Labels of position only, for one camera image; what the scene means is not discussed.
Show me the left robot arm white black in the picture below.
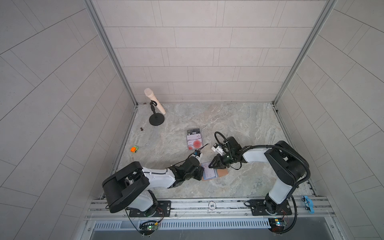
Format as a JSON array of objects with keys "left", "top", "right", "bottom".
[{"left": 102, "top": 156, "right": 204, "bottom": 217}]

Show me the black microphone stand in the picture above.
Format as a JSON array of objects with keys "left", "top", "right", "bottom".
[{"left": 149, "top": 100, "right": 165, "bottom": 126}]

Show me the right circuit board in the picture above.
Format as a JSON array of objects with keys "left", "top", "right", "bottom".
[{"left": 268, "top": 218, "right": 287, "bottom": 233}]

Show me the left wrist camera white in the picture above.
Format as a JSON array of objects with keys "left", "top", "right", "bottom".
[{"left": 193, "top": 150, "right": 203, "bottom": 162}]

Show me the white card red circle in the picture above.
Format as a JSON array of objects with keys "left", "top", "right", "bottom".
[{"left": 187, "top": 138, "right": 203, "bottom": 150}]

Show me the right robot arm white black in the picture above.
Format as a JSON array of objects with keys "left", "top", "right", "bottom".
[{"left": 209, "top": 137, "right": 311, "bottom": 215}]

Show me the pink leather card wallet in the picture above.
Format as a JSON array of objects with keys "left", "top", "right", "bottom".
[{"left": 216, "top": 169, "right": 228, "bottom": 178}]

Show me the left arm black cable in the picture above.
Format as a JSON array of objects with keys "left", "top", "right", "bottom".
[{"left": 167, "top": 143, "right": 210, "bottom": 167}]

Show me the black VIP card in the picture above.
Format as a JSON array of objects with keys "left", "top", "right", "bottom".
[{"left": 187, "top": 128, "right": 201, "bottom": 136}]

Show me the circuit board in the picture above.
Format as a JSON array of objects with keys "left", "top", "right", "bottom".
[
  {"left": 140, "top": 220, "right": 160, "bottom": 231},
  {"left": 268, "top": 218, "right": 287, "bottom": 233}
]

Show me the left circuit board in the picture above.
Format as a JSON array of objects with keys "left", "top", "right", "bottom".
[{"left": 140, "top": 220, "right": 160, "bottom": 231}]

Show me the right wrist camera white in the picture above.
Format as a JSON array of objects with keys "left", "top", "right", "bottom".
[{"left": 211, "top": 144, "right": 225, "bottom": 156}]

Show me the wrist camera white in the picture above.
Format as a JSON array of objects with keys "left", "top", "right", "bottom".
[
  {"left": 211, "top": 144, "right": 225, "bottom": 156},
  {"left": 193, "top": 150, "right": 203, "bottom": 162}
]

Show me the clear acrylic card holder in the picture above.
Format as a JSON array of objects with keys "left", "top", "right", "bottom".
[{"left": 187, "top": 128, "right": 203, "bottom": 150}]

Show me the blue clip on rail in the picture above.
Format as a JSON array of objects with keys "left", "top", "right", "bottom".
[{"left": 303, "top": 196, "right": 315, "bottom": 214}]

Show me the pink floral card from wallet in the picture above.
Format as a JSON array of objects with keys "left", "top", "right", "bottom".
[{"left": 201, "top": 162, "right": 219, "bottom": 181}]

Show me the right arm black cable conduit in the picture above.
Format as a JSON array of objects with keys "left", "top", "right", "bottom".
[{"left": 213, "top": 131, "right": 311, "bottom": 235}]

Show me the beige microphone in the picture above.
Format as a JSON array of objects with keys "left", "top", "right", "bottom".
[{"left": 144, "top": 88, "right": 166, "bottom": 115}]

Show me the orange green toy car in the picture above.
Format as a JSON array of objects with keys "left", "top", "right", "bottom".
[{"left": 130, "top": 146, "right": 139, "bottom": 153}]

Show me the white ventilation grille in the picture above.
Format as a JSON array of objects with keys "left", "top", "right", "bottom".
[{"left": 94, "top": 218, "right": 271, "bottom": 231}]

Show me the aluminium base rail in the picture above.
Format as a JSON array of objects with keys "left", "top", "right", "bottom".
[{"left": 85, "top": 197, "right": 335, "bottom": 221}]

